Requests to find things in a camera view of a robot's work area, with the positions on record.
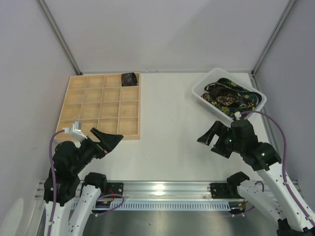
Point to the wooden compartment tray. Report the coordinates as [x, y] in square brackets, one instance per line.
[102, 102]

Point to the aluminium mounting rail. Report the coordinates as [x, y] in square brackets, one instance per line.
[194, 190]

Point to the white slotted cable duct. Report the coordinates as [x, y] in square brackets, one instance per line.
[173, 206]

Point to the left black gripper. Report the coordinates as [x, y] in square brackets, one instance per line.
[97, 146]

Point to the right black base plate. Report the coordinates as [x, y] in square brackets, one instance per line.
[224, 190]

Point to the aluminium frame post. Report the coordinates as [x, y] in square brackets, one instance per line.
[274, 35]
[44, 8]

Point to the white plastic basket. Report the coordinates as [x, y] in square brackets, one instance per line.
[212, 76]

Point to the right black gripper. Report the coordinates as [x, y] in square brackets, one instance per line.
[222, 141]

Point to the blue yellow floral tie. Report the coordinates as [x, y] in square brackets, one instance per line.
[248, 100]

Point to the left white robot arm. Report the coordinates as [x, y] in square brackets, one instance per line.
[68, 201]

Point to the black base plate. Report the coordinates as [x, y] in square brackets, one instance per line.
[114, 188]
[224, 190]

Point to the right aluminium frame post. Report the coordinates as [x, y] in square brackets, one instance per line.
[274, 35]

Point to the left aluminium frame post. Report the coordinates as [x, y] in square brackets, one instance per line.
[44, 8]

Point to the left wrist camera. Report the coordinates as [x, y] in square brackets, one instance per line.
[75, 131]

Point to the brown patterned tie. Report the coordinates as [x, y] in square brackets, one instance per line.
[221, 96]

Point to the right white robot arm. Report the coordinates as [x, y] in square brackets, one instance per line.
[287, 209]

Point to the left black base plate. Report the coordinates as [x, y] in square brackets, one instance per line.
[114, 188]

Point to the rolled dark tie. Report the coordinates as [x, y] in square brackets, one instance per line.
[129, 79]

